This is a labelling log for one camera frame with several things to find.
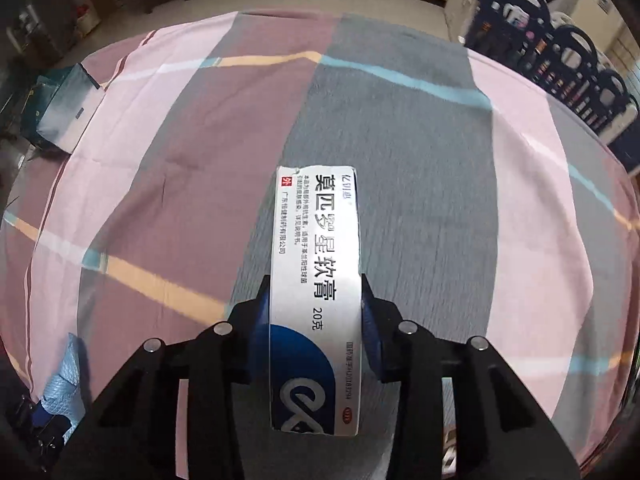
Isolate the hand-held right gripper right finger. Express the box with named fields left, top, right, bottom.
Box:
left=359, top=272, right=581, bottom=480

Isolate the light blue cloth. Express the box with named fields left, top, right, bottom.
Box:
left=41, top=332, right=93, bottom=423

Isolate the white blue medicine box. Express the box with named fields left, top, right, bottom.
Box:
left=269, top=164, right=362, bottom=436

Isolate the plaid pink grey tablecloth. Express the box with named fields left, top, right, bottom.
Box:
left=0, top=10, right=638, bottom=476

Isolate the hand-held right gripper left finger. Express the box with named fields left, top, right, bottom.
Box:
left=52, top=275, right=273, bottom=480

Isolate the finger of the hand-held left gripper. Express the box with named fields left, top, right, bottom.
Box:
left=15, top=394, right=68, bottom=461

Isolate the blue white playpen fence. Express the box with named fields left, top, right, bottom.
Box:
left=445, top=0, right=640, bottom=176

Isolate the teal paper bag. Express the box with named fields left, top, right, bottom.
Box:
left=21, top=62, right=101, bottom=155

